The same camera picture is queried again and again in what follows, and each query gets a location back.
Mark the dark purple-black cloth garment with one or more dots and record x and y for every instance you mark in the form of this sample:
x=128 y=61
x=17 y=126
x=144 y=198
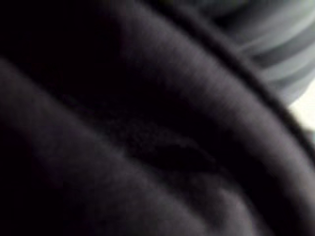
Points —
x=137 y=118

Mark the grey striped fabric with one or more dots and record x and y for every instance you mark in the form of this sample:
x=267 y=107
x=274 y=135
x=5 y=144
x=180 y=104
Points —
x=278 y=46

